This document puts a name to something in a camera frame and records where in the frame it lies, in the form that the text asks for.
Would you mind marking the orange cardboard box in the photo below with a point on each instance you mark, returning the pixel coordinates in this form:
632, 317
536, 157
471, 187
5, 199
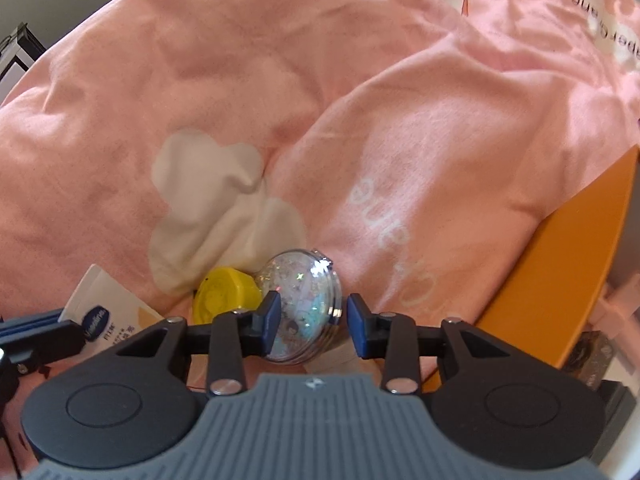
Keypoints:
560, 270

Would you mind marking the white hand cream tube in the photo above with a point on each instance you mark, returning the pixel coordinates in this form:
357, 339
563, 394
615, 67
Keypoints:
115, 305

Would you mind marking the black metal frame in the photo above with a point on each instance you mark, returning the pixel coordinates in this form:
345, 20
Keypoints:
20, 45

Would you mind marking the round glitter compact mirror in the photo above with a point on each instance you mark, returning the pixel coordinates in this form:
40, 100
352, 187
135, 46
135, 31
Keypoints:
305, 300

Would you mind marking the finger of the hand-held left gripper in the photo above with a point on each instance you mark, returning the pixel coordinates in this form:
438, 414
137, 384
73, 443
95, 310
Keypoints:
45, 342

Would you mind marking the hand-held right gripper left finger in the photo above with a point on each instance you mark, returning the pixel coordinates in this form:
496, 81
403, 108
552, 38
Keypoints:
270, 322

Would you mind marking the yellow round plastic case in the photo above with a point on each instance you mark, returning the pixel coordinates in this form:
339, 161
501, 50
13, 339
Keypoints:
220, 295

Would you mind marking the pink printed blanket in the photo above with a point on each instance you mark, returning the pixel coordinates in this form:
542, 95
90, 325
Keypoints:
250, 85

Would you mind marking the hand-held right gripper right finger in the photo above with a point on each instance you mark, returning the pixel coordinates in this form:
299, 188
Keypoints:
361, 325

